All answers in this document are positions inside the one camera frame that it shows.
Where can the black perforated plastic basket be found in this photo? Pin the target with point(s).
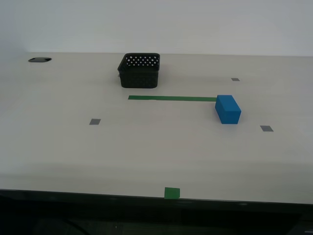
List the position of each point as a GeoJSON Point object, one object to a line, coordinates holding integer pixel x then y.
{"type": "Point", "coordinates": [138, 79]}

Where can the blue rectangular block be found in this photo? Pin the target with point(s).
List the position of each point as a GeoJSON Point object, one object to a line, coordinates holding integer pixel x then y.
{"type": "Point", "coordinates": [228, 112]}

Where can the long green tape strip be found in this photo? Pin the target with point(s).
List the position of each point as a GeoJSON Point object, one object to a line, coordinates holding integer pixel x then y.
{"type": "Point", "coordinates": [171, 98]}

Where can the small green tape piece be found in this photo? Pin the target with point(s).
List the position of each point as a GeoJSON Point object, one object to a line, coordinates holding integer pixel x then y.
{"type": "Point", "coordinates": [172, 193]}

